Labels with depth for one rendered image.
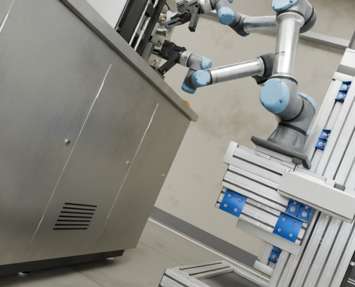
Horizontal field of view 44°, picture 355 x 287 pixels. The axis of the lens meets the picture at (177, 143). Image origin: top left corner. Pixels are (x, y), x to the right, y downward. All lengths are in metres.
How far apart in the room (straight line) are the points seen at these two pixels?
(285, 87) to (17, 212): 1.01
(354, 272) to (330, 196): 0.46
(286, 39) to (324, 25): 3.13
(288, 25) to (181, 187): 3.15
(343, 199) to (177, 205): 3.29
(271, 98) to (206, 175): 3.05
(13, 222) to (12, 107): 0.38
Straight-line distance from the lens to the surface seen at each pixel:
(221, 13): 2.13
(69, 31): 1.27
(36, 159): 1.34
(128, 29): 1.82
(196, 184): 4.65
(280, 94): 1.63
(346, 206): 1.55
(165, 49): 2.26
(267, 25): 2.10
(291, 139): 1.72
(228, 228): 4.53
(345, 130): 1.91
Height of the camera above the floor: 0.58
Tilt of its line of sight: 3 degrees up
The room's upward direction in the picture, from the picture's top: 24 degrees clockwise
